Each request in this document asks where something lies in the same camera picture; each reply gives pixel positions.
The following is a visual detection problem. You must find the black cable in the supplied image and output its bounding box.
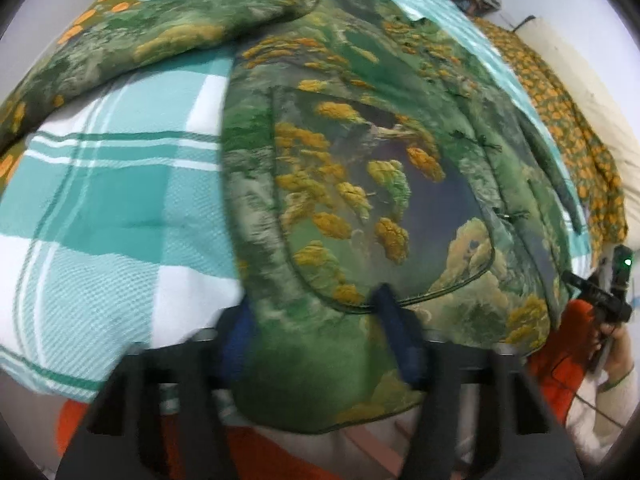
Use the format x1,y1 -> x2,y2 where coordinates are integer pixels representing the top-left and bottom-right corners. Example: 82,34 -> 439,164
542,350 -> 623,431

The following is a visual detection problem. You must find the person's right forearm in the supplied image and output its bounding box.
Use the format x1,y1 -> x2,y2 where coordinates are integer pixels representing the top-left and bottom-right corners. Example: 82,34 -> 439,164
565,360 -> 640,466

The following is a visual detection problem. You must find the person's right hand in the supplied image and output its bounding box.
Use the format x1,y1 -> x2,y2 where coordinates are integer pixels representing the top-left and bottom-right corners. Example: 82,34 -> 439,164
597,320 -> 637,387

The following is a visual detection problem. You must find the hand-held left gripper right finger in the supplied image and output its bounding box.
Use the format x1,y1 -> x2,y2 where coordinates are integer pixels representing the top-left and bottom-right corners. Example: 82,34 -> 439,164
367,282 -> 586,480

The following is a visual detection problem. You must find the teal plaid blanket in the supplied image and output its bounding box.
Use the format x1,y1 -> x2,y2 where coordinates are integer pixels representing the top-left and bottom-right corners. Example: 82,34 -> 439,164
0,0 -> 596,406

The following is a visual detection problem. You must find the orange cloth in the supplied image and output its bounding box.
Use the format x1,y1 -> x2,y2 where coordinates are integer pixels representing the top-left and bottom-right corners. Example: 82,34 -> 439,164
55,300 -> 606,480

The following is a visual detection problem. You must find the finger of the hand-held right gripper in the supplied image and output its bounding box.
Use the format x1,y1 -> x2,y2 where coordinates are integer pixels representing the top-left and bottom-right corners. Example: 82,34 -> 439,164
560,270 -> 601,301

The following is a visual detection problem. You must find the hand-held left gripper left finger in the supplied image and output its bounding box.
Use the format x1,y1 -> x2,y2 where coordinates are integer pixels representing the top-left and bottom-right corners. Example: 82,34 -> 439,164
55,300 -> 261,480

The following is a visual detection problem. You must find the green landscape print jacket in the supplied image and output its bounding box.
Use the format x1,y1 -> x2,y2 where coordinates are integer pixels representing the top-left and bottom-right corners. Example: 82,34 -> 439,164
0,0 -> 588,435

